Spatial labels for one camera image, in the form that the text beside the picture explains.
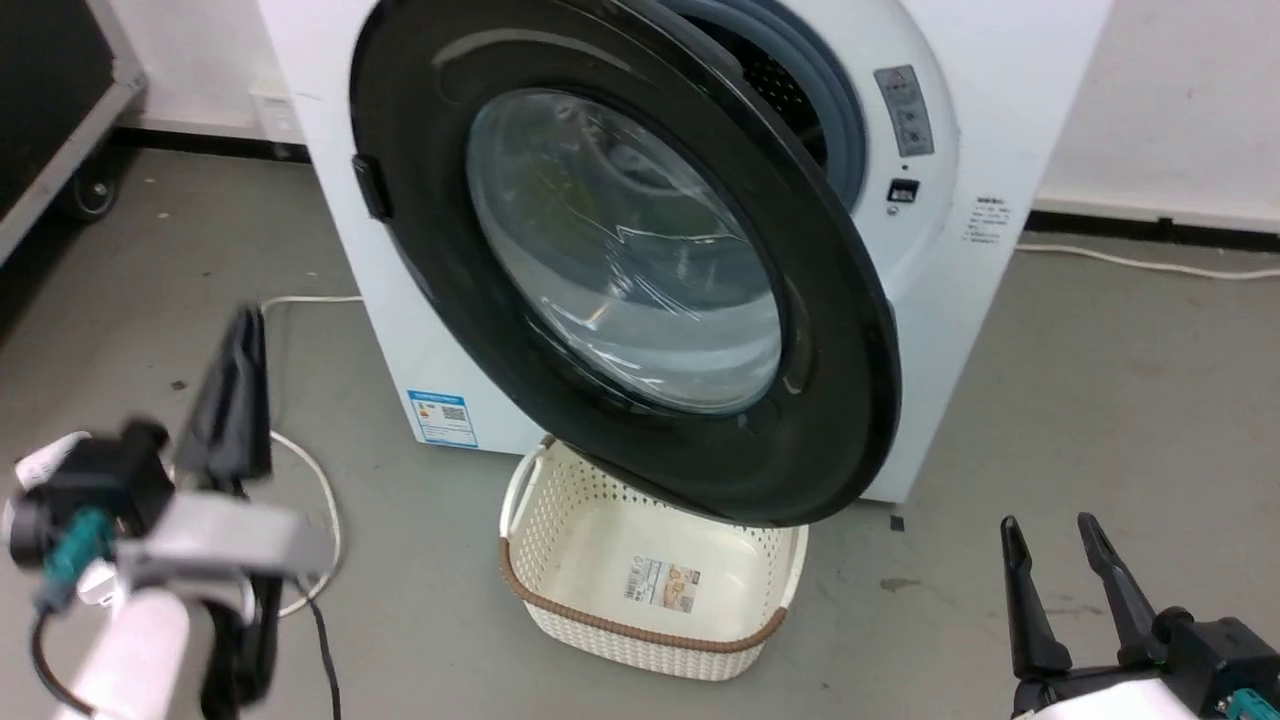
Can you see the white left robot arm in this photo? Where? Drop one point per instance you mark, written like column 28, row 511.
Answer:
column 130, row 660

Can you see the grey rubber drum gasket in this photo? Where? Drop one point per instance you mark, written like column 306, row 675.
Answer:
column 835, row 110

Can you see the blue energy label sticker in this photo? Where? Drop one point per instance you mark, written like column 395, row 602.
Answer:
column 442, row 418

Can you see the paper label in basket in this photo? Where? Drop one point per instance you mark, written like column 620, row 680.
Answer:
column 662, row 585

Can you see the black round glass washer door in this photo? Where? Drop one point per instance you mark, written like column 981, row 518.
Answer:
column 420, row 260

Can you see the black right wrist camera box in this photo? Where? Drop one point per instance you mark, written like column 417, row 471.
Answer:
column 1225, row 655

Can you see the grey warning sticker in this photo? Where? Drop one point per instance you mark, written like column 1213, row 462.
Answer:
column 905, row 110

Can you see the white wall socket box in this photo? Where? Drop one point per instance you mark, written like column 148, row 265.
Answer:
column 275, row 112

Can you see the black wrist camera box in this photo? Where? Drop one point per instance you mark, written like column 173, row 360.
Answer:
column 1225, row 655
column 105, row 490

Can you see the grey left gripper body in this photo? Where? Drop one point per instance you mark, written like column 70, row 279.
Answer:
column 230, row 540

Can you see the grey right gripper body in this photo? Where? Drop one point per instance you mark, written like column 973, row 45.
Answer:
column 1100, row 688

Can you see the black flight case metal edges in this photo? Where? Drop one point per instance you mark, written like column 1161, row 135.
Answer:
column 40, row 80

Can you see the black caster wheel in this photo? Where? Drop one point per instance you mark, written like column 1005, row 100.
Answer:
column 92, row 192

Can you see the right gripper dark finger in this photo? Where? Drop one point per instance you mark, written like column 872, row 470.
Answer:
column 1125, row 610
column 1030, row 620

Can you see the white woven plastic laundry basket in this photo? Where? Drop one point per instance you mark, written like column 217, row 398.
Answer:
column 600, row 565

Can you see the white front-loading washing machine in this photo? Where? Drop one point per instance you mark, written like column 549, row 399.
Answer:
column 965, row 330

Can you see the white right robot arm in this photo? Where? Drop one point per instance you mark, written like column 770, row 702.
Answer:
column 1120, row 712

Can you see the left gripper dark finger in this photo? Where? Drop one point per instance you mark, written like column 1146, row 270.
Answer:
column 235, row 420
column 245, row 650

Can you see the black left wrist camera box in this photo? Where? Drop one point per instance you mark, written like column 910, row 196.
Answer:
column 105, row 490

